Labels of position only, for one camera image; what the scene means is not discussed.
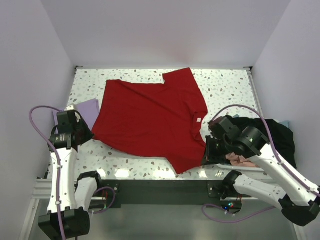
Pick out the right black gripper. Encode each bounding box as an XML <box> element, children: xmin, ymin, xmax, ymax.
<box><xmin>200</xmin><ymin>134</ymin><xmax>233</xmax><ymax>165</ymax></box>

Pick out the red t shirt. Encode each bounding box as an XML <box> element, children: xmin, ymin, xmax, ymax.
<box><xmin>92</xmin><ymin>68</ymin><xmax>208</xmax><ymax>174</ymax></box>

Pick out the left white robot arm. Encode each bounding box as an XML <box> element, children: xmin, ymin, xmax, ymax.
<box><xmin>38</xmin><ymin>110</ymin><xmax>104</xmax><ymax>240</ymax></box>

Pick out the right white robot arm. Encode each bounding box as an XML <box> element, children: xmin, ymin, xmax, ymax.
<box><xmin>204</xmin><ymin>117</ymin><xmax>320</xmax><ymax>227</ymax></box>

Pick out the white laundry basket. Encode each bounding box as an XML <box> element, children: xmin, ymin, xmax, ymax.
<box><xmin>215</xmin><ymin>164</ymin><xmax>264</xmax><ymax>172</ymax></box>

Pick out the pink t shirt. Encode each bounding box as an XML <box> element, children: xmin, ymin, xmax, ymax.
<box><xmin>225</xmin><ymin>153</ymin><xmax>259</xmax><ymax>168</ymax></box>

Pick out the folded lavender t shirt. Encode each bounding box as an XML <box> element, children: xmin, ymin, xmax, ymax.
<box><xmin>59</xmin><ymin>98</ymin><xmax>100</xmax><ymax>132</ymax></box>

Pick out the black t shirt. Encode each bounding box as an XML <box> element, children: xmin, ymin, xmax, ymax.
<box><xmin>228</xmin><ymin>116</ymin><xmax>297</xmax><ymax>169</ymax></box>

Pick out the light blue garment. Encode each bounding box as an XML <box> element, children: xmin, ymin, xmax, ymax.
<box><xmin>278</xmin><ymin>120</ymin><xmax>290</xmax><ymax>129</ymax></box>

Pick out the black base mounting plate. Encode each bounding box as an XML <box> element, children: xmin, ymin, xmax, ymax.
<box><xmin>89</xmin><ymin>180</ymin><xmax>242</xmax><ymax>214</ymax></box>

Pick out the aluminium frame rail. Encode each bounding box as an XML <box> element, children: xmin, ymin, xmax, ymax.
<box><xmin>18</xmin><ymin>172</ymin><xmax>306</xmax><ymax>240</ymax></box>

